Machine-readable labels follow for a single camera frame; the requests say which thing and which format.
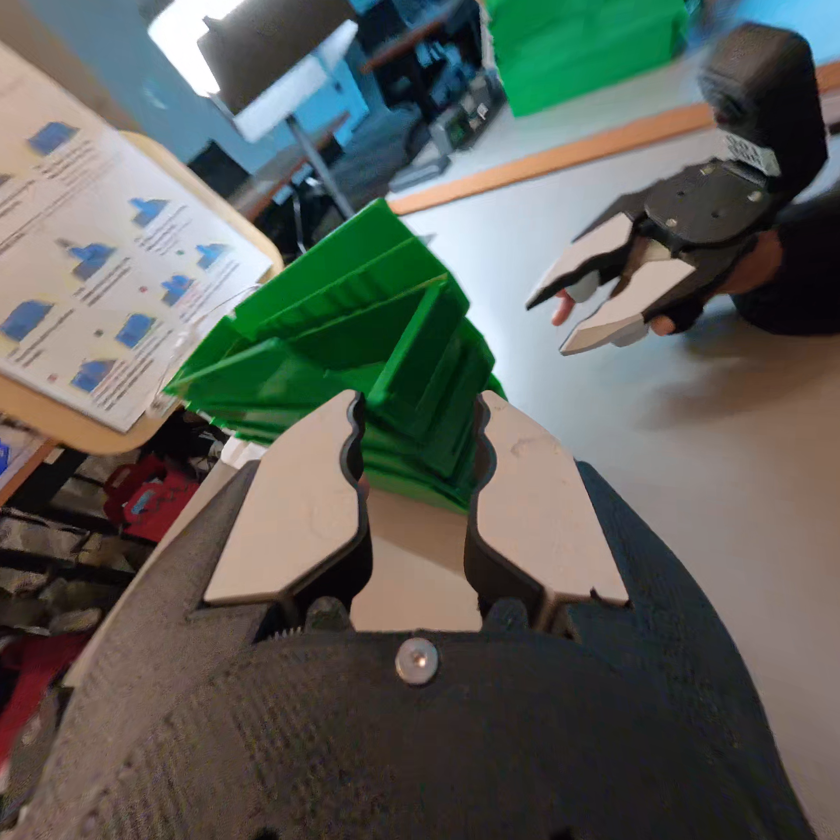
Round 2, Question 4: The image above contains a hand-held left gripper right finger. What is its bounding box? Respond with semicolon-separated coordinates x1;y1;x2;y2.
463;390;631;630

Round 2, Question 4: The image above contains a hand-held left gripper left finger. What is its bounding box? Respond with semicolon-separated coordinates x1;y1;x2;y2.
202;389;374;624

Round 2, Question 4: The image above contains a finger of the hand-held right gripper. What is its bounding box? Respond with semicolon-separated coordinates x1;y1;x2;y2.
525;212;637;311
559;259;697;357

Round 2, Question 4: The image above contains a person's right forearm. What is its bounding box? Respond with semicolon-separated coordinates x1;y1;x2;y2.
728;190;840;337

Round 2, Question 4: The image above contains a grey desk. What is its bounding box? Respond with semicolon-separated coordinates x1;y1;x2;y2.
62;108;840;840

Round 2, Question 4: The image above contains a red tool bag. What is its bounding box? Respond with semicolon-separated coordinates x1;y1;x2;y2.
104;455;201;544

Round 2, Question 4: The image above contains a stack of green crates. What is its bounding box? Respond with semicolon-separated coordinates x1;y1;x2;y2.
486;0;691;119

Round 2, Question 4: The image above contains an instruction sheet on board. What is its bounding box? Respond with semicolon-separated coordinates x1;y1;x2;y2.
0;39;284;457

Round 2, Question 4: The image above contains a red fabric bag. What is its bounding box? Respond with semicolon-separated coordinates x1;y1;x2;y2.
0;633;89;772

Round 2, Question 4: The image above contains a printed instruction sheet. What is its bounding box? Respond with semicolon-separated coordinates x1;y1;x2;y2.
0;39;273;434

